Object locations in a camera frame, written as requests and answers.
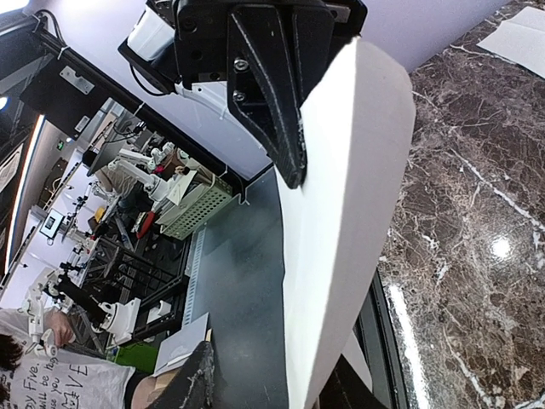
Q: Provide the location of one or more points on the white letter sheet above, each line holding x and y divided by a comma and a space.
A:
358, 124

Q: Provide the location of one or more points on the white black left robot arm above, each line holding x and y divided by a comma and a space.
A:
150, 50

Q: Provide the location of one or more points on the person in printed shirt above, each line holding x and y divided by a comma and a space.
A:
68, 380

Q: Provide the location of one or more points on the spare white paper sheet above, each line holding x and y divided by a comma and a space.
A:
520, 40

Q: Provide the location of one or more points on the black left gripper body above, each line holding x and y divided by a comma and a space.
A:
201, 34

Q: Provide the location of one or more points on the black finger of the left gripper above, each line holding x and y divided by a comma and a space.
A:
261, 87
312, 29

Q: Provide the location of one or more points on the white slotted cable duct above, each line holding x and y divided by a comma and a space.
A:
192, 271

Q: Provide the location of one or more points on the white perforated metal basket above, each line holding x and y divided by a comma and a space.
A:
189, 205

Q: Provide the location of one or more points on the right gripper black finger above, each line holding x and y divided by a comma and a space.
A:
191, 385

